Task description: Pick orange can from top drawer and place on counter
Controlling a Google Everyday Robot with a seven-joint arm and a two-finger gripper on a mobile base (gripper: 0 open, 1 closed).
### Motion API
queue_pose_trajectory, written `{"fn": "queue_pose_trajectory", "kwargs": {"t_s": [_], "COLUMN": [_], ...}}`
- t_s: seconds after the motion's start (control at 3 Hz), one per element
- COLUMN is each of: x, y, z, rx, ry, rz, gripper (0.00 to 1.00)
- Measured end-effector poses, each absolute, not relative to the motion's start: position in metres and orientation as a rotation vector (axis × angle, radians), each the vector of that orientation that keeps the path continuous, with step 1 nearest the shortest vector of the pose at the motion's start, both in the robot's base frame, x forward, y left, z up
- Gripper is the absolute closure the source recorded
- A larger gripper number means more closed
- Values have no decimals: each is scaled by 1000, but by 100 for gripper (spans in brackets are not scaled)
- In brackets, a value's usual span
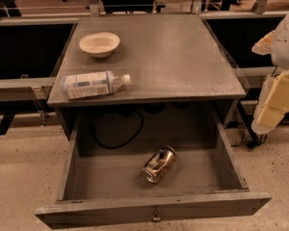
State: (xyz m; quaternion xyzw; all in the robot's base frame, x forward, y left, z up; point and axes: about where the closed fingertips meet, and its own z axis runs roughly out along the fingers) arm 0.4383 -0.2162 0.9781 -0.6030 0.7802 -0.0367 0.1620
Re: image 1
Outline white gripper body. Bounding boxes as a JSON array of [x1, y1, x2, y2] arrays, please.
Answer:
[[271, 13, 289, 70]]

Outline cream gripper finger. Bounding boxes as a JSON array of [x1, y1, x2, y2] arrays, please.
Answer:
[[251, 70, 289, 135], [251, 30, 275, 56]]

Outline orange soda can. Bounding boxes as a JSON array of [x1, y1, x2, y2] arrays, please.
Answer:
[[143, 146, 176, 184]]

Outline metal drawer knob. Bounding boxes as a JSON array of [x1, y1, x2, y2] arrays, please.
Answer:
[[152, 208, 161, 222]]

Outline grey wooden cabinet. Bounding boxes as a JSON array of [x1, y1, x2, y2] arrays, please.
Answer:
[[48, 14, 246, 136]]

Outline white paper bowl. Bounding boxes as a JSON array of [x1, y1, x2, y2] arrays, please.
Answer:
[[79, 32, 120, 58]]

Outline clear plastic water bottle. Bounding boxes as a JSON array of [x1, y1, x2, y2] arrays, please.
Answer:
[[60, 70, 131, 99]]

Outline black floor cables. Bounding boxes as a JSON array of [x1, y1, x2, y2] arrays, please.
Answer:
[[231, 125, 268, 150]]

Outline black cable loop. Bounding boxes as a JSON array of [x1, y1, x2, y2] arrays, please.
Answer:
[[90, 109, 145, 151]]

